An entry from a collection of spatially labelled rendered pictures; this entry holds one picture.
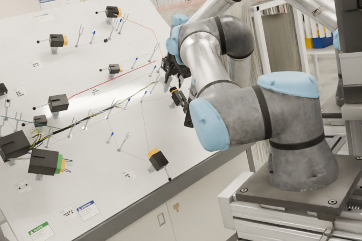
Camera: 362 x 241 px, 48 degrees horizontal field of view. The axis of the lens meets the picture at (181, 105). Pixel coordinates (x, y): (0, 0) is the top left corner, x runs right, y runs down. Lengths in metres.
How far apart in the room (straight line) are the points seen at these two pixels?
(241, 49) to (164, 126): 0.74
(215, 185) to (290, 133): 1.17
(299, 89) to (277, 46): 2.01
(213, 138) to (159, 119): 1.07
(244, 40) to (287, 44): 1.55
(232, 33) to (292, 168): 0.48
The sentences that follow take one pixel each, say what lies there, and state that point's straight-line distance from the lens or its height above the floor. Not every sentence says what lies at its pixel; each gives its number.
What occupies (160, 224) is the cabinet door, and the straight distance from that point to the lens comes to 1.80.
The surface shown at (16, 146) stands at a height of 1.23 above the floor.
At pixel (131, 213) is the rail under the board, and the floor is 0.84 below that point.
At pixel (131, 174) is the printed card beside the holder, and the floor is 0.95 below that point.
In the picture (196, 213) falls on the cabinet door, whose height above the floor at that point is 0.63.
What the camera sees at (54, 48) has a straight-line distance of 1.93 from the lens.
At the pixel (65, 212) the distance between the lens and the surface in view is 1.58.
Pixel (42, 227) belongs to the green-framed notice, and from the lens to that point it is 1.56.
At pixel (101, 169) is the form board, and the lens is 1.67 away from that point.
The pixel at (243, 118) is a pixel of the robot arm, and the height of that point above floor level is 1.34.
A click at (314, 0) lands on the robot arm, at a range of 1.46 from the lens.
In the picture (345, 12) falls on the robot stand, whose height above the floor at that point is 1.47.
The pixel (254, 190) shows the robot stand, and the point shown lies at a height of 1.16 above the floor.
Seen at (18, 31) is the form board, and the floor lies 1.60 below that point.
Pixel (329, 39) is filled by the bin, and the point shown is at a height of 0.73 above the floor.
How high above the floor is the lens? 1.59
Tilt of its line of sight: 15 degrees down
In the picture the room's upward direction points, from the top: 14 degrees counter-clockwise
